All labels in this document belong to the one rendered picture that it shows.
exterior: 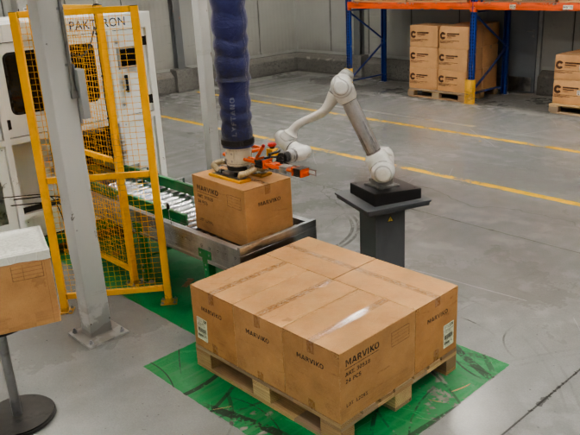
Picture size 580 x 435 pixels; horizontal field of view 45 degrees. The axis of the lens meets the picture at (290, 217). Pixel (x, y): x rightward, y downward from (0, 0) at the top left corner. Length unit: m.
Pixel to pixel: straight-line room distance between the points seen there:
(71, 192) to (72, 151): 0.26
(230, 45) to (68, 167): 1.26
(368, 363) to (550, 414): 1.03
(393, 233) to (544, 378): 1.39
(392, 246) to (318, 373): 1.64
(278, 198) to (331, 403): 1.64
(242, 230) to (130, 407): 1.33
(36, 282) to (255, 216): 1.54
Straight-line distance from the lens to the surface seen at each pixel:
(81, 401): 4.31
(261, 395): 4.02
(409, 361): 3.89
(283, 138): 4.85
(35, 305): 3.78
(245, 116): 4.66
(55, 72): 4.41
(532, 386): 4.26
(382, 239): 4.89
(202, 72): 7.65
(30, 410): 4.29
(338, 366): 3.42
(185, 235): 4.95
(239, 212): 4.58
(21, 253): 3.69
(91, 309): 4.83
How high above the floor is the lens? 2.29
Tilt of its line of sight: 20 degrees down
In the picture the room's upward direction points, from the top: 3 degrees counter-clockwise
